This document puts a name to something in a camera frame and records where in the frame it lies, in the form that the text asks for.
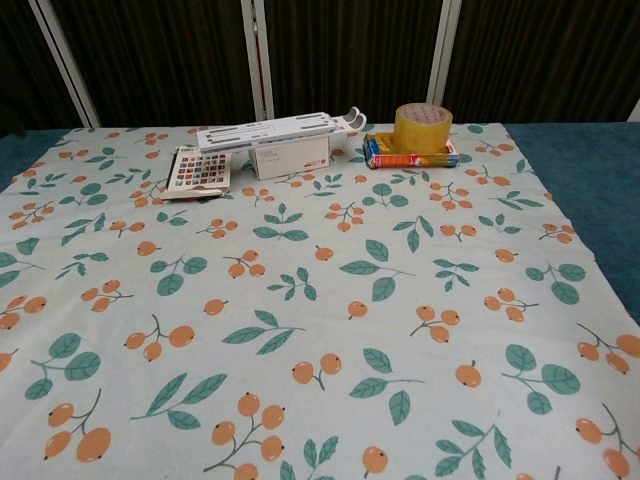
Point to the yellow packing tape roll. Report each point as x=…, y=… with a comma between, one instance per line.
x=422, y=132

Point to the white screen frame post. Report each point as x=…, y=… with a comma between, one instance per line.
x=635, y=107
x=256, y=60
x=442, y=60
x=65, y=60

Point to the card with colourful squares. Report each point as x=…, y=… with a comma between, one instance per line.
x=200, y=170

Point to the small white cardboard box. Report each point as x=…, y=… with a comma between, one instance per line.
x=290, y=160

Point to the orange fruit print tablecloth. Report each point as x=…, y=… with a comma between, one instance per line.
x=320, y=400

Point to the colourful flat small box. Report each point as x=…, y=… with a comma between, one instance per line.
x=415, y=161

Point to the white plastic folding stand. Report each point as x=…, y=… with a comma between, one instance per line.
x=260, y=132

